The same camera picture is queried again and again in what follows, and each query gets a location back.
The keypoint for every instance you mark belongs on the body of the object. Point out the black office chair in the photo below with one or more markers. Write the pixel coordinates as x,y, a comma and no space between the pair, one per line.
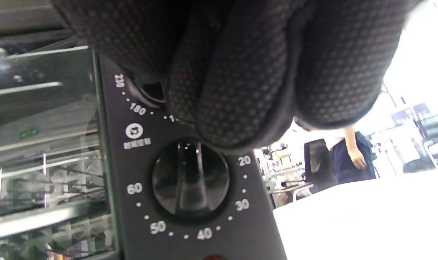
318,166

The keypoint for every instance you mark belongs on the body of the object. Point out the person's right hand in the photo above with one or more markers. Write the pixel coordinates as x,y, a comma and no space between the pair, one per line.
247,65

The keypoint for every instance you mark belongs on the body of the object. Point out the red toaster oven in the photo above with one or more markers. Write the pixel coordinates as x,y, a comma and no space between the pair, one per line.
132,162

